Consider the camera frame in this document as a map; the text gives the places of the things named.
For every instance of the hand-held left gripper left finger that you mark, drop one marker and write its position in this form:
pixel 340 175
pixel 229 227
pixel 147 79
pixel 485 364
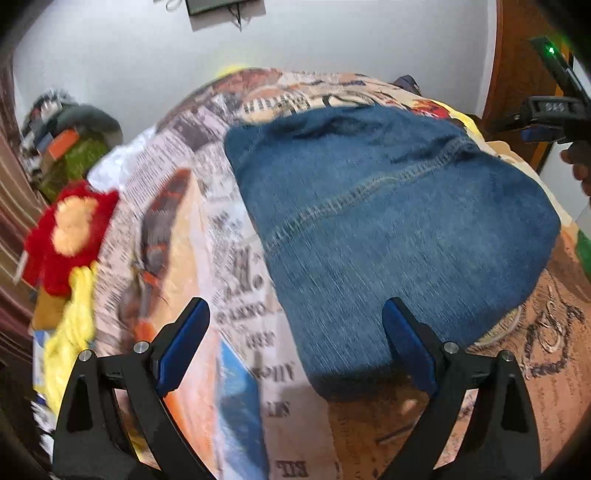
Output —
pixel 182 346

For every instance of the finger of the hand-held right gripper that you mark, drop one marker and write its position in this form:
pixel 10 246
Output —
pixel 538 134

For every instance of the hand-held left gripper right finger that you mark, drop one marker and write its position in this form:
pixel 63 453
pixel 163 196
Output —
pixel 411 346

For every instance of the blue denim jacket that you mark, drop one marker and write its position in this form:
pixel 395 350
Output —
pixel 392 230

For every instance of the person's right hand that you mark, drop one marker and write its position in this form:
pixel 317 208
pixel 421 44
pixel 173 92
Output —
pixel 582 161

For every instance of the brown wooden door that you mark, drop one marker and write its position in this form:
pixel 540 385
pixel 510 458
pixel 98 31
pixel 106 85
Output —
pixel 512 69

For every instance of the newspaper print blanket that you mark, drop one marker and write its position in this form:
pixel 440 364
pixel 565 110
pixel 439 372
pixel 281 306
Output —
pixel 240 277

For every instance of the yellow cloth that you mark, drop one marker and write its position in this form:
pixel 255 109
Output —
pixel 69 332

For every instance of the dark cloth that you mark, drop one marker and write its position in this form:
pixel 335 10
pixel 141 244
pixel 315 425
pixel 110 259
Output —
pixel 406 84

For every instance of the red plush toy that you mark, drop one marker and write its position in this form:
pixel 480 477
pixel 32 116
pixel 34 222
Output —
pixel 41 258

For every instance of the white cloth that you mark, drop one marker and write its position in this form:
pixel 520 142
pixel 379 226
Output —
pixel 115 166

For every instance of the brown striped curtain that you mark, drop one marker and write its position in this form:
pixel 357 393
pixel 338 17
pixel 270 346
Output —
pixel 14 230

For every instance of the green fuzzy cloth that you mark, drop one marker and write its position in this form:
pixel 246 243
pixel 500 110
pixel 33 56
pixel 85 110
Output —
pixel 78 161

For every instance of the dark grey cushion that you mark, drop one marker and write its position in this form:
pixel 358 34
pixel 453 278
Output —
pixel 97 117

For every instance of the grey patterned cloth pile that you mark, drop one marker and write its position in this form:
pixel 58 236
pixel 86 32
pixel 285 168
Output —
pixel 41 115

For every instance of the wall-mounted dark device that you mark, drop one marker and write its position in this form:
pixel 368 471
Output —
pixel 207 5

